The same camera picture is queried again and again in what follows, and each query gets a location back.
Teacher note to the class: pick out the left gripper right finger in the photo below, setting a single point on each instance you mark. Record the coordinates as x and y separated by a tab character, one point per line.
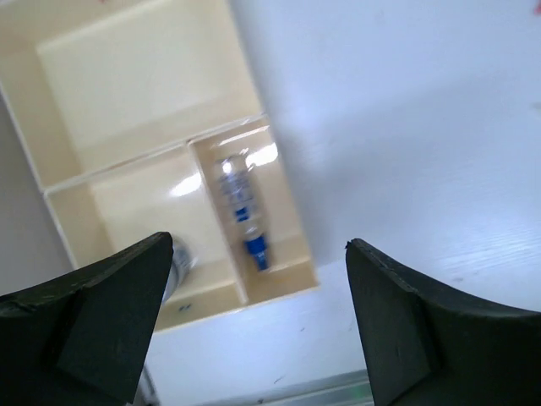
427	343

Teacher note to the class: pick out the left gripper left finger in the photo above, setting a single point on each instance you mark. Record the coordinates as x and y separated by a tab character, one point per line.
82	338

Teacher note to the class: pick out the blue white tape roll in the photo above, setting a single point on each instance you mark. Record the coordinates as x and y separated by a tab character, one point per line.
182	264

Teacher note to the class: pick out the blue cap glue bottle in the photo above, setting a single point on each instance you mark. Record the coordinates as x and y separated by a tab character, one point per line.
236	186

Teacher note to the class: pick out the cream compartment organizer tray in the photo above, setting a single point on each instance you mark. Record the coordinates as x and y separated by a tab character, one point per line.
123	108

